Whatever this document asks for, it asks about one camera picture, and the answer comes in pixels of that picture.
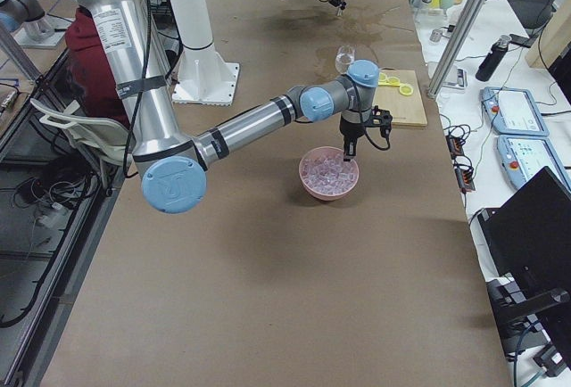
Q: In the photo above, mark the white camera post base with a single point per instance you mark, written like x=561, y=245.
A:
x=203, y=76

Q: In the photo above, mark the bamboo cutting board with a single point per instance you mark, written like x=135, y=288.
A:
x=407, y=111

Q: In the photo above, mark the clear wine glass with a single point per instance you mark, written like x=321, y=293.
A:
x=344, y=58

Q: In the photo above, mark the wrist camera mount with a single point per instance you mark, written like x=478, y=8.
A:
x=381, y=119

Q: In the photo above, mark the pink bowl of ice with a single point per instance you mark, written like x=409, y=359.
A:
x=325, y=175

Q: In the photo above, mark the lower teach pendant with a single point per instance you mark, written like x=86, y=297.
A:
x=524, y=156

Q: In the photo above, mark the teach pendant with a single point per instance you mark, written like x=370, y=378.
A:
x=512, y=111
x=524, y=156

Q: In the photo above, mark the black water bottle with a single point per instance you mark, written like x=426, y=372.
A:
x=493, y=58

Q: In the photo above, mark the lemon slice near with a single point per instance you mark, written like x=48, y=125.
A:
x=406, y=89

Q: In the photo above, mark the black laptop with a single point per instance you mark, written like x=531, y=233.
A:
x=528, y=236

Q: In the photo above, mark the upper teach pendant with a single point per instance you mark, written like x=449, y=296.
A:
x=512, y=111

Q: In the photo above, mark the lemon slice middle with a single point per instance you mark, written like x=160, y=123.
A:
x=393, y=81

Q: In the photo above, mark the metal tray scale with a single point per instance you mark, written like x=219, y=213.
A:
x=456, y=80

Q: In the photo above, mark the aluminium frame post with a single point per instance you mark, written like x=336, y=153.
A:
x=466, y=20

